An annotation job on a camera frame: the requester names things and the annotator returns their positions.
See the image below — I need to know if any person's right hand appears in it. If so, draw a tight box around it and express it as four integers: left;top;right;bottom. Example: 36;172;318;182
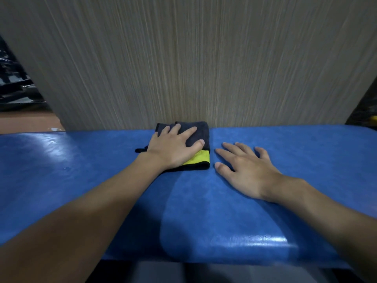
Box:
214;142;284;202

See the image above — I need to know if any person's left hand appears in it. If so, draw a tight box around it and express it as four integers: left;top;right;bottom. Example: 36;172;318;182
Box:
138;123;205;171

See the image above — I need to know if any grey and yellow microfibre cloth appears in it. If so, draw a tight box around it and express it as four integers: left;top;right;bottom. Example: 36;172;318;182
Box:
135;121;211;172

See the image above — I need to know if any person's left forearm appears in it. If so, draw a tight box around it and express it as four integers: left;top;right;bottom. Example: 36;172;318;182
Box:
0;153;168;283

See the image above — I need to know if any person's right forearm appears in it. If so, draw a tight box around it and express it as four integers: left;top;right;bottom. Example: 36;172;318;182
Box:
266;173;377;283

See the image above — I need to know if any wood grain panel board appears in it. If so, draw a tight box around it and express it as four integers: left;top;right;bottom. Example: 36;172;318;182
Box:
0;0;377;132

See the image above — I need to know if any blue padded bench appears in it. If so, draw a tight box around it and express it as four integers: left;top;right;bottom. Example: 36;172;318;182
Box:
0;124;377;269

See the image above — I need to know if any black metal rack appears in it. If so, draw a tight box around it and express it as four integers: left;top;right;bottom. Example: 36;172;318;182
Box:
0;35;50;112

